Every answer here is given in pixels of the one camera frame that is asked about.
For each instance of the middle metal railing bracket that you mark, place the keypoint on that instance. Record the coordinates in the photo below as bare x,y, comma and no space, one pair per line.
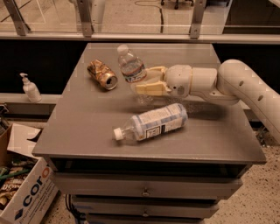
85,18

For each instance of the drawer knob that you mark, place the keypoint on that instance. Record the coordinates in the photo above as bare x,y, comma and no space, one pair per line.
145,214
145,193

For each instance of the upper drawer knob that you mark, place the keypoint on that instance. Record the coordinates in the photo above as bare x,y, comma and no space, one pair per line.
145,193

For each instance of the right metal railing bracket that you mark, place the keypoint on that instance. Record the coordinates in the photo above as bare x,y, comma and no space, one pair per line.
197,16

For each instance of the clear bottle red label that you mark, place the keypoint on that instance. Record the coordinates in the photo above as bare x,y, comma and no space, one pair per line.
133,71

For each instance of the lower drawer knob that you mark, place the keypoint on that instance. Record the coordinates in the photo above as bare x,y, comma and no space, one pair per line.
145,214

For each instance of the white cardboard box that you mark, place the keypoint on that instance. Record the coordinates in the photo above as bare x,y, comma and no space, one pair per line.
33,198

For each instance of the grey drawer cabinet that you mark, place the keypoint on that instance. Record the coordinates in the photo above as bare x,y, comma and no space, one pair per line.
163,177

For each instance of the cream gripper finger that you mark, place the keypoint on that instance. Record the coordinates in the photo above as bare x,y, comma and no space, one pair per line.
156,73
158,88

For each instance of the clear bottle blue label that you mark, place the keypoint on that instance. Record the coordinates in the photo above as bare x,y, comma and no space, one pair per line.
153,123

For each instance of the crushed gold can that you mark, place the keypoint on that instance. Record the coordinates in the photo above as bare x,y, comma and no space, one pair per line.
102,74

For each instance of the metal railing bracket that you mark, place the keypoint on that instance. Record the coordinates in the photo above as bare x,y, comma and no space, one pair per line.
197,16
21,27
85,18

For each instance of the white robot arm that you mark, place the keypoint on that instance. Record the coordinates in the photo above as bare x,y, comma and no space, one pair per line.
231,82

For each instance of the left metal railing bracket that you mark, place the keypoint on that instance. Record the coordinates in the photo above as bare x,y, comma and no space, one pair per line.
21,27

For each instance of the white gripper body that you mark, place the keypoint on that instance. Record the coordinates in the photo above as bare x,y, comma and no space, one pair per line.
178,79

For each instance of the white pump dispenser bottle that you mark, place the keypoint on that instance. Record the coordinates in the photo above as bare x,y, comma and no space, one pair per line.
30,89

